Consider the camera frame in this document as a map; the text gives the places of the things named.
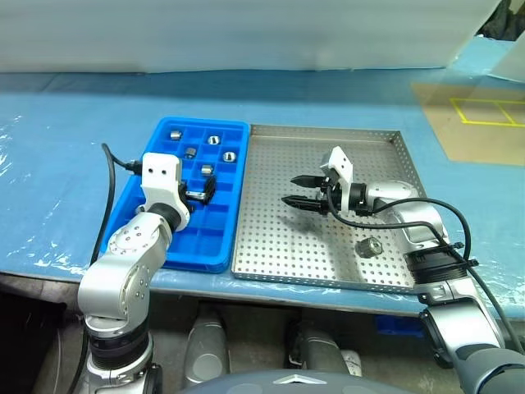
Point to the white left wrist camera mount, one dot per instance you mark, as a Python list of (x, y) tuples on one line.
[(160, 176)]

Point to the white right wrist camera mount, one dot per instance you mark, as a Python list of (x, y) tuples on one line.
[(342, 164)]

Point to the grey robot leg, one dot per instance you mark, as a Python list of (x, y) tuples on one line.
[(316, 349), (205, 349)]

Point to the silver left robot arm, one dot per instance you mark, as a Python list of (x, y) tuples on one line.
[(123, 283)]

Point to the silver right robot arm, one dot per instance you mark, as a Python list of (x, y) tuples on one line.
[(393, 193)]

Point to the grey robot torso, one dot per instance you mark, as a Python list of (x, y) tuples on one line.
[(270, 386)]

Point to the blue compartment tray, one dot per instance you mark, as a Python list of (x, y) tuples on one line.
[(205, 246)]

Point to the dark background equipment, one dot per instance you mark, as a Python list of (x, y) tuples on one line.
[(508, 20)]

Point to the brown mat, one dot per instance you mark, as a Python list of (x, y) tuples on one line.
[(471, 143)]

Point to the perforated metal tray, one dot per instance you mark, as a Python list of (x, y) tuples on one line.
[(287, 246)]

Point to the large white foam board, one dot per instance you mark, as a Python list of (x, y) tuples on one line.
[(205, 33)]

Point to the small blue bin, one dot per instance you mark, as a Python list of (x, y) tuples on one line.
[(393, 326)]

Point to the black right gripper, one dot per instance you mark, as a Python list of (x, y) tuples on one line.
[(328, 197)]

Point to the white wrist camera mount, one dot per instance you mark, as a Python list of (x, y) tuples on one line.
[(342, 164), (160, 176)]

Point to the grey left robot leg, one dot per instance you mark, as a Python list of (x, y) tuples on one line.
[(205, 349)]

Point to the small white panel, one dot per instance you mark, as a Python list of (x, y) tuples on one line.
[(512, 61)]

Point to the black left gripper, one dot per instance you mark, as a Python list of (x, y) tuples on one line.
[(197, 195)]

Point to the grey right robot leg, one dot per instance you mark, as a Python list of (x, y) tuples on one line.
[(316, 349)]

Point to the white robot foot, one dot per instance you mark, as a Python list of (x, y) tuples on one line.
[(352, 363)]

